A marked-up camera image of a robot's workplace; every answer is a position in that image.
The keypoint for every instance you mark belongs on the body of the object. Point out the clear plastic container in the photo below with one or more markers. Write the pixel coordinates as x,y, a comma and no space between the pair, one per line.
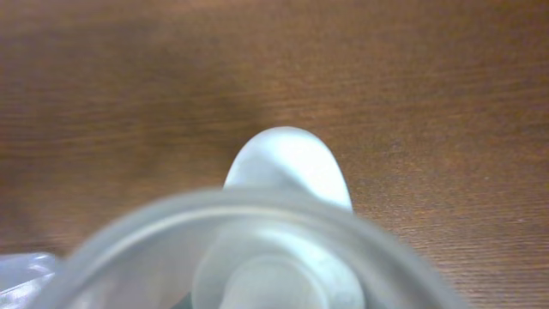
24,275

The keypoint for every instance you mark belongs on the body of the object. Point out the white spray bottle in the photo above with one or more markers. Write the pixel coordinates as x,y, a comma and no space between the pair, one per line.
280,234

